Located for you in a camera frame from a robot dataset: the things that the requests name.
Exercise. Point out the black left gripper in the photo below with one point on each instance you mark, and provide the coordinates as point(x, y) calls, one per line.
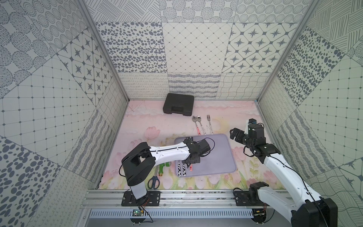
point(191, 159)

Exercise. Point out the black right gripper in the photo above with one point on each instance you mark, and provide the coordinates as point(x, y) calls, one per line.
point(240, 134)

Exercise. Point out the cow pattern handle spoon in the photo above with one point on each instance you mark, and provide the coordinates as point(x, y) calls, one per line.
point(179, 169)

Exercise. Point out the pink handle spoon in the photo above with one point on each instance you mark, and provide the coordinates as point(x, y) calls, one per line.
point(194, 119)

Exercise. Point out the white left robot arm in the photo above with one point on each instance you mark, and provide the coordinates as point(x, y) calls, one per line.
point(137, 164)

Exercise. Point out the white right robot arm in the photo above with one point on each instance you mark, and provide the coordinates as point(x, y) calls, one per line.
point(307, 207)

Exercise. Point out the black plastic tool case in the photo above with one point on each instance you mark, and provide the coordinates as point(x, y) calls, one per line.
point(178, 104)

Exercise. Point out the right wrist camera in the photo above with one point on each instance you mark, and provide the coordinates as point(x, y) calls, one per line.
point(252, 121)

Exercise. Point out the white floral handle fork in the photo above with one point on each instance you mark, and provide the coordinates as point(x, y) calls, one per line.
point(210, 126)

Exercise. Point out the blue handled scissors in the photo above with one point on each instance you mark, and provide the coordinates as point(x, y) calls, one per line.
point(154, 182)

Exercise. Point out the aluminium mounting rail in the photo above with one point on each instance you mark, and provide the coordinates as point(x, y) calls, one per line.
point(227, 198)

